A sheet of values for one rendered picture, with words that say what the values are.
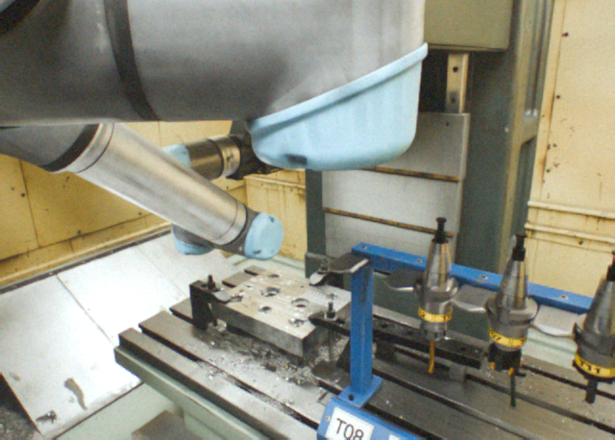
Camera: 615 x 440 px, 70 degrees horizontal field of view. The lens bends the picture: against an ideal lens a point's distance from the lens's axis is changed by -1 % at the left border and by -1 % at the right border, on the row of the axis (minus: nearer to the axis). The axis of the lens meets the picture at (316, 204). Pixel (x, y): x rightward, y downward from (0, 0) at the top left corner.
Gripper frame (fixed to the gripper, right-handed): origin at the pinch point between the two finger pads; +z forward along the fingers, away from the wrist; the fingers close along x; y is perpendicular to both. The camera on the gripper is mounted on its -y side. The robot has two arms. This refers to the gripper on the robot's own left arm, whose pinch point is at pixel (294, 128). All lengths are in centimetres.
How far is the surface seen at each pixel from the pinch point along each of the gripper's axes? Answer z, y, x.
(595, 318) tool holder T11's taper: -18, 17, 61
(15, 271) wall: -30, 50, -101
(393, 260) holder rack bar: -12.6, 19.1, 30.7
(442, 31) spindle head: 0.0, -18.0, 32.5
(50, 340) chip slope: -32, 66, -77
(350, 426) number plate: -24, 47, 29
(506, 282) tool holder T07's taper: -18, 15, 50
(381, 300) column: 43, 65, -1
